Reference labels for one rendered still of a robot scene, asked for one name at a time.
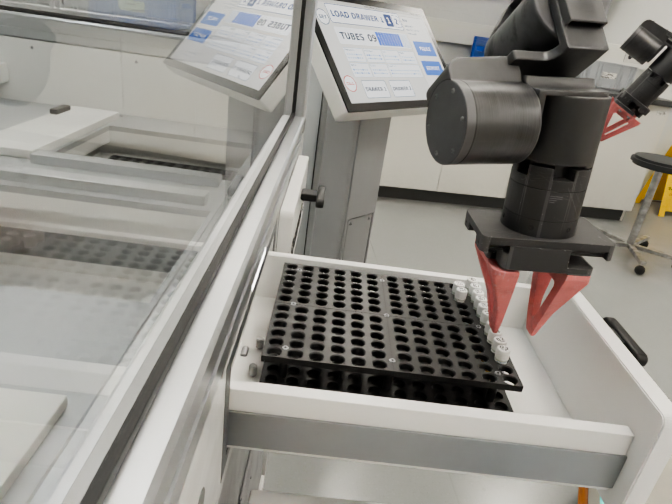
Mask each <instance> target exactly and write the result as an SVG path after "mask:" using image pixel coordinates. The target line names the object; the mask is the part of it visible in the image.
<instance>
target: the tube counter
mask: <svg viewBox="0 0 672 504"><path fill-rule="evenodd" d="M364 31H365V33H366V36H367V38H368V40H369V43H370V45H371V46H383V47H396V48H410V49H412V47H411V45H410V43H409V40H408V38H407V35H406V34H400V33H391V32H382V31H372V30H364Z"/></svg>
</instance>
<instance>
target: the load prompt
mask: <svg viewBox="0 0 672 504"><path fill-rule="evenodd" d="M324 5H325V7H326V10H327V12H328V14H329V17H330V19H331V22H333V23H341V24H350V25H359V26H367V27H376V28H385V29H393V30H402V31H404V28H403V26H402V24H401V21H400V19H399V16H398V14H396V13H390V12H383V11H377V10H370V9H364V8H357V7H351V6H344V5H338V4H331V3H325V2H324Z"/></svg>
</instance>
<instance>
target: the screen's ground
mask: <svg viewBox="0 0 672 504"><path fill-rule="evenodd" d="M324 2H325V3H331V4H338V5H344V6H351V7H357V8H364V9H370V10H377V11H383V12H390V13H396V14H398V16H399V19H400V21H401V24H402V26H403V28H404V31H402V30H393V29H385V28H376V27H367V26H359V25H350V24H341V23H333V22H331V23H332V25H333V26H330V25H320V24H319V25H320V28H321V30H322V33H323V35H324V37H325V40H326V42H327V45H328V47H329V50H330V52H331V54H332V57H333V59H334V62H335V64H336V67H337V69H338V71H339V74H340V76H341V75H353V73H352V70H351V68H350V65H349V63H348V61H347V58H346V56H345V53H344V51H343V48H342V47H357V48H372V49H386V50H401V51H413V52H414V55H415V57H416V59H417V62H418V64H419V67H420V69H421V71H422V74H423V76H424V78H355V77H354V79H355V81H356V84H357V86H358V88H359V91H360V92H349V93H348V92H347V93H348V96H349V98H350V101H351V103H371V102H390V101H409V100H427V98H426V93H427V90H428V89H429V87H430V86H431V85H432V84H433V83H434V81H435V80H436V79H437V78H438V76H437V75H426V72H425V70H424V68H423V65H422V63H421V61H439V62H440V64H441V67H442V69H443V70H444V67H443V65H442V63H441V60H440V58H439V55H438V53H437V51H436V48H435V46H434V44H433V41H432V39H431V36H430V34H429V32H428V29H427V27H426V25H425V22H424V20H423V17H422V15H421V14H415V13H409V12H403V11H396V10H390V9H384V8H378V7H372V6H365V5H359V4H353V3H347V2H340V1H334V0H318V4H317V8H324V9H326V7H325V5H324ZM364 30H372V31H382V32H391V33H400V34H406V35H407V38H408V40H409V43H410V45H411V47H412V49H410V48H396V47H383V46H371V45H370V43H369V40H368V38H367V36H366V33H365V31H364ZM413 41H419V42H430V43H432V45H433V48H434V50H435V52H436V55H437V57H433V56H418V53H417V51H416V49H415V46H414V44H413ZM353 76H354V75H353ZM360 80H385V83H386V85H387V88H388V90H389V92H390V95H391V97H392V98H371V99H368V98H367V95H366V93H365V90H364V88H363V85H362V83H361V81H360ZM388 80H409V81H410V83H411V85H412V88H413V90H414V93H415V95H416V97H395V96H394V93H393V91H392V89H391V86H390V84H389V81H388Z"/></svg>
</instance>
